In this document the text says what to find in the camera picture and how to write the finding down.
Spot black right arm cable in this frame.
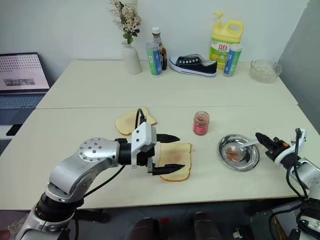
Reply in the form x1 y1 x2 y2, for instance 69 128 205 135
285 128 312 201

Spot brown sauce glass bottle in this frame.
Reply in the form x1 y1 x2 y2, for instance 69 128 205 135
150 26 169 71

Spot glass jar of red jam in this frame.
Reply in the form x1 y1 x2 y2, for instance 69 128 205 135
192 110 211 136

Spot dried flower bunch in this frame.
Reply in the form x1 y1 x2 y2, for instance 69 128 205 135
108 0 142 46

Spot round metal dish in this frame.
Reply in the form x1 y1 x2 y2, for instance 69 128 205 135
217 133 261 172

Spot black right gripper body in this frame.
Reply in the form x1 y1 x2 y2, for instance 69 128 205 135
270 136 291 159

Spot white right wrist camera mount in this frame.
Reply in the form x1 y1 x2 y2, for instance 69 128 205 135
273 128 308 166

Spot dark rounded shape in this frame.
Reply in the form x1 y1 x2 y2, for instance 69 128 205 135
191 211 214 240
133 216 161 240

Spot black and white sneaker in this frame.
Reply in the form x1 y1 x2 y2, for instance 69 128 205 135
168 55 219 79

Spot plain bread slice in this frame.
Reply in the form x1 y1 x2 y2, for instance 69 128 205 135
114 107 158 137

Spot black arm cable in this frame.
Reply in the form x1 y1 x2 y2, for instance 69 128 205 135
79 108 147 204
285 128 312 201

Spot bread slice with jam stain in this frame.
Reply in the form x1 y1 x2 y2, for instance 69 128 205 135
158 142 193 183

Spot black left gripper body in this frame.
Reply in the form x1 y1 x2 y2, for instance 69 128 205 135
136 126 158 176

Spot white ceramic vase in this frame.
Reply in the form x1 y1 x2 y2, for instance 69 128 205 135
121 40 143 76

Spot red jam blob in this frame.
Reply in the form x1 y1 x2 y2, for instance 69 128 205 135
224 144 242 162

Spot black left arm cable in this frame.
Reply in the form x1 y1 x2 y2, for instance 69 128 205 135
79 108 147 204

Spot open laptop computer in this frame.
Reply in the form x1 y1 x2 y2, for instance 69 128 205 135
0 52 52 126

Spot yellow detergent pump bottle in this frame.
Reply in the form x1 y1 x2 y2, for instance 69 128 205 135
208 11 245 71

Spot clear glass ashtray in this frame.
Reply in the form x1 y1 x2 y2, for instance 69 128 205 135
250 58 282 84

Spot clear tube with blue label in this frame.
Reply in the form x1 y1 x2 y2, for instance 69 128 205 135
223 44 242 78
145 41 164 79

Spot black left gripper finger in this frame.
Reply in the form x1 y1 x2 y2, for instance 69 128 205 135
152 163 186 176
156 133 181 144

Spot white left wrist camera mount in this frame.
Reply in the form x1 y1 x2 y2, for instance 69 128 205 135
130 122 153 170

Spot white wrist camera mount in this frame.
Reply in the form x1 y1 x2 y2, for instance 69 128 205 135
273 128 308 166
130 122 153 170

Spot flat black phone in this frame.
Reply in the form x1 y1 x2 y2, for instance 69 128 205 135
5 123 24 137

